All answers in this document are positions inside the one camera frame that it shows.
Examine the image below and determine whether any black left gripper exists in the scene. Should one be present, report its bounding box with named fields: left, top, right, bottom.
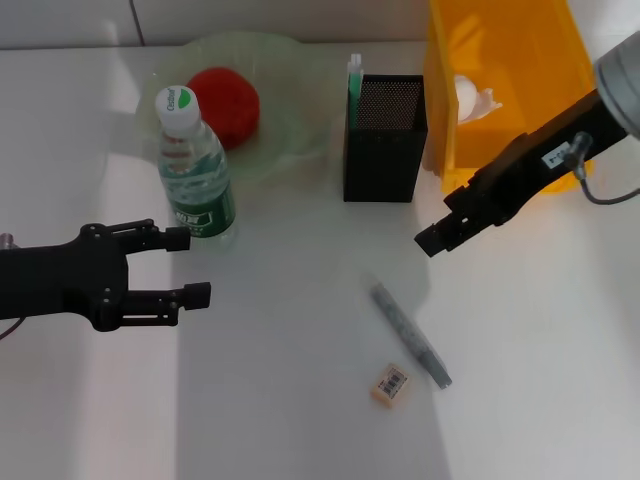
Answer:
left=0, top=217, right=212, bottom=334

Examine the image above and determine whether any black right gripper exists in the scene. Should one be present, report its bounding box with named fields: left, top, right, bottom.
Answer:
left=413, top=88, right=630, bottom=260

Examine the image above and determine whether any clear water bottle green label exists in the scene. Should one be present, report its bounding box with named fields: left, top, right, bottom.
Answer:
left=153, top=85, right=237, bottom=241

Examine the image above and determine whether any white paper ball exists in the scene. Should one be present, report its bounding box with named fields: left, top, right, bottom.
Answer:
left=453, top=73, right=504, bottom=124

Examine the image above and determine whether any mint green pen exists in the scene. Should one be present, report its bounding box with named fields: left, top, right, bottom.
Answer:
left=347, top=53, right=364, bottom=132

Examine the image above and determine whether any black mesh pen holder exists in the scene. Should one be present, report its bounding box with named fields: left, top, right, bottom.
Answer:
left=343, top=73, right=430, bottom=204

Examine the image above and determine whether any grey pen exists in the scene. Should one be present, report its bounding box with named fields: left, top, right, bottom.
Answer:
left=369, top=282, right=454, bottom=390

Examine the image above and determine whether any tan eraser with barcode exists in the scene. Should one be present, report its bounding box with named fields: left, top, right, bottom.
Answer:
left=369, top=363, right=412, bottom=410

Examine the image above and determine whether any green glass fruit plate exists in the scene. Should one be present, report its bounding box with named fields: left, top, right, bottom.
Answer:
left=134, top=30, right=331, bottom=186

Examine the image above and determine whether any yellow plastic storage bin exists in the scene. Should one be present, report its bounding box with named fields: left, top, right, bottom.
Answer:
left=423, top=0, right=599, bottom=195

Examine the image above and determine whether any grey right gripper cable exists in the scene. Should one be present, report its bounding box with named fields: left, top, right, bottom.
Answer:
left=564, top=132, right=640, bottom=204

